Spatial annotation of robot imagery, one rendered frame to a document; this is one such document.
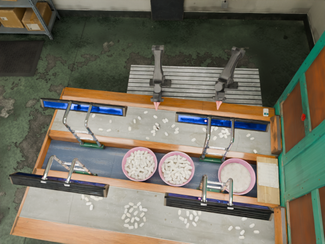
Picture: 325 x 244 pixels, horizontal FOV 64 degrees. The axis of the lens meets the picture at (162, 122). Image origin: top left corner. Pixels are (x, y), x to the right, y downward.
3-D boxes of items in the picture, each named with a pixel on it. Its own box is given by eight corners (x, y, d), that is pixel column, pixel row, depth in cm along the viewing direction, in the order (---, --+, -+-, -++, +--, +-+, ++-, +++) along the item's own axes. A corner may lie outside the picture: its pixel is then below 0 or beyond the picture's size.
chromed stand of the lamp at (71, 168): (73, 171, 206) (49, 152, 167) (97, 175, 204) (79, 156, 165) (66, 195, 198) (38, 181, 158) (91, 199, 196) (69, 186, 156)
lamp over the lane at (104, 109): (46, 98, 194) (41, 93, 188) (127, 107, 188) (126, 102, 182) (42, 108, 191) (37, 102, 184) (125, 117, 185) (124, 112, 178)
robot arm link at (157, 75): (163, 81, 203) (163, 41, 202) (152, 81, 203) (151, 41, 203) (164, 83, 215) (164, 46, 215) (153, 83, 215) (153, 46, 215)
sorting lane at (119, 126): (62, 100, 231) (61, 99, 229) (274, 123, 213) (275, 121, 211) (51, 131, 218) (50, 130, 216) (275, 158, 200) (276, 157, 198)
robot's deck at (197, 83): (131, 67, 255) (130, 64, 252) (257, 71, 247) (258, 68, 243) (117, 155, 216) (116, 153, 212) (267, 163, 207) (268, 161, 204)
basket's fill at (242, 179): (220, 162, 204) (221, 160, 199) (249, 166, 201) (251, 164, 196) (218, 191, 194) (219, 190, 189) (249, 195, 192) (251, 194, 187)
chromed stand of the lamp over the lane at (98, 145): (86, 126, 224) (67, 98, 184) (109, 128, 222) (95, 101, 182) (80, 146, 216) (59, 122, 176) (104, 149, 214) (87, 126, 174)
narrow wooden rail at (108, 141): (54, 134, 224) (49, 129, 214) (273, 160, 205) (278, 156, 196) (52, 140, 221) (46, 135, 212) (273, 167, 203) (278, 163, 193)
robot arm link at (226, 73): (228, 81, 194) (246, 45, 196) (217, 76, 197) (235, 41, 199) (228, 86, 206) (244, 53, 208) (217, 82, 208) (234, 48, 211)
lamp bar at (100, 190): (17, 172, 170) (11, 169, 164) (110, 184, 164) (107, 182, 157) (12, 184, 167) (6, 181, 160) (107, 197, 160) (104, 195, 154)
